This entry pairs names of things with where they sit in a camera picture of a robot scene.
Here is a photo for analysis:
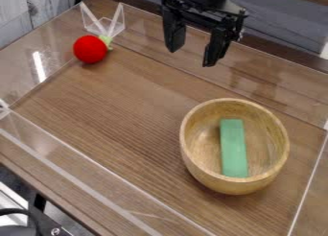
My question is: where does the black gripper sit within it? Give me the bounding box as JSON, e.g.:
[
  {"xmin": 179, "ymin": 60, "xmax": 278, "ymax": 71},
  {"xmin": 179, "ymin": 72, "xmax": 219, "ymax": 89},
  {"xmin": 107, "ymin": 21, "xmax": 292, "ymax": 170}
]
[{"xmin": 162, "ymin": 0, "xmax": 248, "ymax": 67}]

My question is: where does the red felt radish toy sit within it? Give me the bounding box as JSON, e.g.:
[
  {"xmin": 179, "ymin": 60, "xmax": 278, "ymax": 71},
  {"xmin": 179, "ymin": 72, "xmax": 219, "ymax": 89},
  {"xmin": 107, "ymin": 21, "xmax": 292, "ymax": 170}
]
[{"xmin": 74, "ymin": 35, "xmax": 114, "ymax": 64}]

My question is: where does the clear acrylic table barrier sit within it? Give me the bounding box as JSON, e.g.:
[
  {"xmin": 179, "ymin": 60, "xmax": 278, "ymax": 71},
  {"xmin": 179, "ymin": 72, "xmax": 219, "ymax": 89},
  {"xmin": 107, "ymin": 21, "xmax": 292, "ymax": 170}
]
[{"xmin": 0, "ymin": 7, "xmax": 328, "ymax": 236}]

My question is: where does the wooden bowl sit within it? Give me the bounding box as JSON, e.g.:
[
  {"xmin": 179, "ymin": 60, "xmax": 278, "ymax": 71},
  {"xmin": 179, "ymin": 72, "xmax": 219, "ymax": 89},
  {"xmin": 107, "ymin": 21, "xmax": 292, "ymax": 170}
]
[{"xmin": 180, "ymin": 98, "xmax": 290, "ymax": 195}]

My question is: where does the green rectangular block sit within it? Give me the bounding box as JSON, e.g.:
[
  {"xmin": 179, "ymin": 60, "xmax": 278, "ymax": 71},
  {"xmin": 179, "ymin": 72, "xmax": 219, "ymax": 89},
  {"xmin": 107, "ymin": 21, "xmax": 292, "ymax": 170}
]
[{"xmin": 220, "ymin": 119, "xmax": 248, "ymax": 178}]

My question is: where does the clear acrylic corner bracket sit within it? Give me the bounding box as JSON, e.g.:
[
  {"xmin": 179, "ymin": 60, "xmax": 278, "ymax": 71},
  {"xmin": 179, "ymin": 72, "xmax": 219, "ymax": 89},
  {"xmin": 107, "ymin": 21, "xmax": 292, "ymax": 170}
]
[{"xmin": 80, "ymin": 3, "xmax": 126, "ymax": 38}]

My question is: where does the black table leg bracket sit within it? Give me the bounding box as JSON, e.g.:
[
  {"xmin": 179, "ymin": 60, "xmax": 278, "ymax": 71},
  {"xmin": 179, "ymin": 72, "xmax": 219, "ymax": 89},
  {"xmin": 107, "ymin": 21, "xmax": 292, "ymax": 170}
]
[{"xmin": 28, "ymin": 193, "xmax": 74, "ymax": 236}]

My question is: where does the black cable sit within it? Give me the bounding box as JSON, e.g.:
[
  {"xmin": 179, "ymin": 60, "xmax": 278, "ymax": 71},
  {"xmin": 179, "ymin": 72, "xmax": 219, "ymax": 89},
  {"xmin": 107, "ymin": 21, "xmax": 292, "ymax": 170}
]
[{"xmin": 0, "ymin": 207, "xmax": 32, "ymax": 236}]

